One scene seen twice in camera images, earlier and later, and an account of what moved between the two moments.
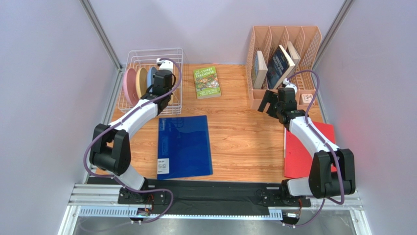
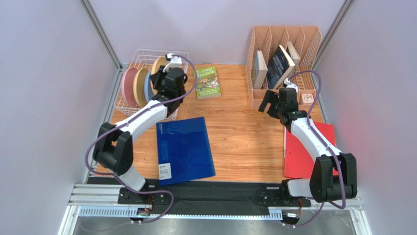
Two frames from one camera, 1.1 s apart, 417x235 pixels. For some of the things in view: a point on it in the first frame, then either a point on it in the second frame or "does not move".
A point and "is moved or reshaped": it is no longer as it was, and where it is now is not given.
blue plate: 150,81 is moved or reshaped
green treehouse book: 207,82 does not move
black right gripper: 271,102 does not move
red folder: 297,156 does not move
